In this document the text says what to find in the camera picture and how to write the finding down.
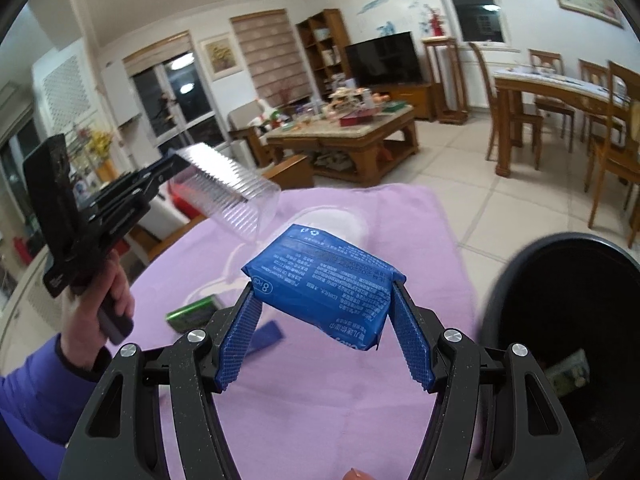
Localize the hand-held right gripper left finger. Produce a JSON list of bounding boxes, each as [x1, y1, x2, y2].
[[57, 282, 263, 480]]

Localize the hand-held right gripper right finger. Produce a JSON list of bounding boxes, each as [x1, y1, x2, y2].
[[389, 281, 588, 480]]

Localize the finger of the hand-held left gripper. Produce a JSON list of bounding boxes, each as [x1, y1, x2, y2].
[[82, 181, 164, 242], [112, 152, 192, 191]]

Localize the clear plastic cup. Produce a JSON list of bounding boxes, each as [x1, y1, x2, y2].
[[167, 142, 282, 248]]

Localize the blue tissue packet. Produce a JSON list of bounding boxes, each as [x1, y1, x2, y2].
[[241, 223, 407, 352]]

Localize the white green carton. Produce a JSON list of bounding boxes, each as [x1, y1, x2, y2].
[[545, 349, 591, 388]]

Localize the black trash bin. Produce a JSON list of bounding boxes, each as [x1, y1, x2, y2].
[[475, 232, 640, 480]]

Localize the person's left forearm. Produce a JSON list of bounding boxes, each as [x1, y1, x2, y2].
[[0, 332, 113, 446]]

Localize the person's left hand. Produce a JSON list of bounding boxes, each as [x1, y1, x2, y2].
[[62, 249, 136, 376]]

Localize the blue wrapper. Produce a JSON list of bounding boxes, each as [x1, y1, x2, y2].
[[247, 321, 285, 356]]

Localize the green box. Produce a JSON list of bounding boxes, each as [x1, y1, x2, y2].
[[166, 296, 226, 333]]

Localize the yellow flowers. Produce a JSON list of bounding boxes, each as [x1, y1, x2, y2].
[[89, 129, 115, 181]]

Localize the glass balcony door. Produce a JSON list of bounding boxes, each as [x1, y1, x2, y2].
[[122, 30, 226, 151]]

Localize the purple cloth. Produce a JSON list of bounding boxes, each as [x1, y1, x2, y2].
[[100, 184, 481, 480]]

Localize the framed flower picture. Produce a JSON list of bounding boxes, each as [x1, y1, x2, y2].
[[201, 33, 244, 81]]

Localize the striped window blind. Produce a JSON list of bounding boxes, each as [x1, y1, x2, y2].
[[230, 10, 311, 106]]

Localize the wooden coffee table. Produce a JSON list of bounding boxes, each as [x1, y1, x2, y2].
[[265, 105, 420, 188]]

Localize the wooden bookshelf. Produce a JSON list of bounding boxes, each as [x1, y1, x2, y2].
[[296, 8, 351, 96]]

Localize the wooden television cabinet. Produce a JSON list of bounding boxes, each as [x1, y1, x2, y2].
[[380, 82, 436, 121]]

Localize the wooden dining chair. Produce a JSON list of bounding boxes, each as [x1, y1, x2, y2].
[[527, 49, 576, 153], [467, 42, 543, 171], [585, 62, 640, 241], [577, 59, 626, 141]]

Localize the black television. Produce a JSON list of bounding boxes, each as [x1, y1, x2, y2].
[[345, 31, 425, 88]]

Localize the wooden plant stand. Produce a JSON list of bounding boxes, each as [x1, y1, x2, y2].
[[421, 36, 470, 125]]

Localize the wooden dining table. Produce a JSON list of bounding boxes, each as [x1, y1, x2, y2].
[[492, 67, 636, 178]]

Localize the window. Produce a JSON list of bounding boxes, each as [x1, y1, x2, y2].
[[430, 0, 511, 46]]

